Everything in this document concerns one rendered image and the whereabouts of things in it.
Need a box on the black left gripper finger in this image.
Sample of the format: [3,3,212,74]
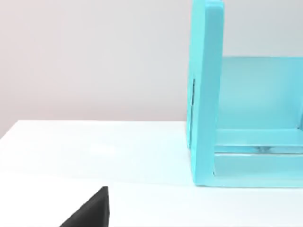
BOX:
[59,186,110,227]

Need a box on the light blue rack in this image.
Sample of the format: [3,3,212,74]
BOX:
[186,0,303,189]

